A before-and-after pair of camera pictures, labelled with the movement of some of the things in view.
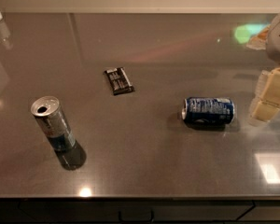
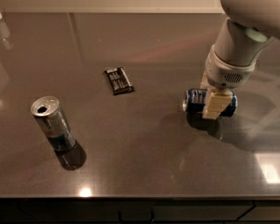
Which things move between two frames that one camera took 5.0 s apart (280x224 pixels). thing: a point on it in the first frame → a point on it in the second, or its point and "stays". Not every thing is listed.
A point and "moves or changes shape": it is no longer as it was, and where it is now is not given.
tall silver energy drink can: [48, 111] stays
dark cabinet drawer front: [139, 211] stays
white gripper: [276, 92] → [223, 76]
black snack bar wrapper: [119, 81] stays
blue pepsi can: [214, 111] moves or changes shape
